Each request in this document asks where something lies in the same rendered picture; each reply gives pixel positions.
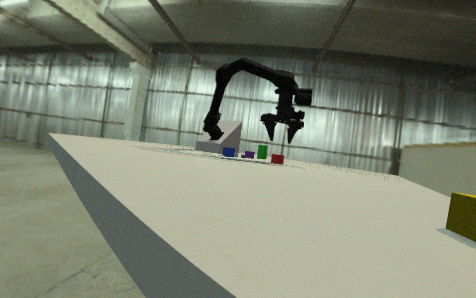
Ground purple cube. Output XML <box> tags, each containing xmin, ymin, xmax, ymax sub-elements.
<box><xmin>245</xmin><ymin>151</ymin><xmax>255</xmax><ymax>159</ymax></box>

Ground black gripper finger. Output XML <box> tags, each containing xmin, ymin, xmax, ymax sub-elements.
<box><xmin>263</xmin><ymin>122</ymin><xmax>277</xmax><ymax>141</ymax></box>
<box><xmin>288</xmin><ymin>127</ymin><xmax>301</xmax><ymax>144</ymax></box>

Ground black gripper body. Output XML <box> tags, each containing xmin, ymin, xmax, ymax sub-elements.
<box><xmin>260</xmin><ymin>103</ymin><xmax>304</xmax><ymax>128</ymax></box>

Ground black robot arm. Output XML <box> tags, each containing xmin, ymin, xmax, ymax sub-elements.
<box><xmin>203</xmin><ymin>57</ymin><xmax>312</xmax><ymax>140</ymax></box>

